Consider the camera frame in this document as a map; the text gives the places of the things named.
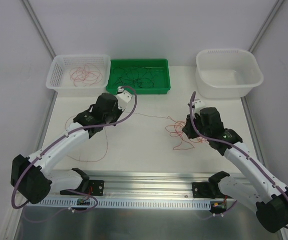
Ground orange pink black wires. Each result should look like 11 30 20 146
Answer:
165 115 209 151

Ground pink wire pulled out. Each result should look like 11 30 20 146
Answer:
67 112 173 163

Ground single pulled red wire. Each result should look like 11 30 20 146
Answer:
69 63 103 87

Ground black wire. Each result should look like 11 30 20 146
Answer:
112 63 159 89

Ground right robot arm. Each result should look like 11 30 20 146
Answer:
183 106 288 233

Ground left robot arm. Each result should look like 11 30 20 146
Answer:
11 91 132 209

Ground white perforated basket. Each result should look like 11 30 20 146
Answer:
46 54 111 97

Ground green plastic tray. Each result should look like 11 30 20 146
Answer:
106 58 171 95

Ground white plastic tub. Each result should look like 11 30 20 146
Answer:
195 49 263 99

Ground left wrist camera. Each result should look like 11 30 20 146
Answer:
116 86 132 111

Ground aluminium frame rail right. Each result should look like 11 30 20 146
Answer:
241 96 265 166

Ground aluminium frame rail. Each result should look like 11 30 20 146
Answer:
20 0 56 60
241 96 265 166

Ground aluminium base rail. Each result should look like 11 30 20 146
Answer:
43 169 259 201

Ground white slotted cable duct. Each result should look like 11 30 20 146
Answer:
35 197 211 211

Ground aluminium frame rail left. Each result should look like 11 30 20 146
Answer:
20 0 56 60

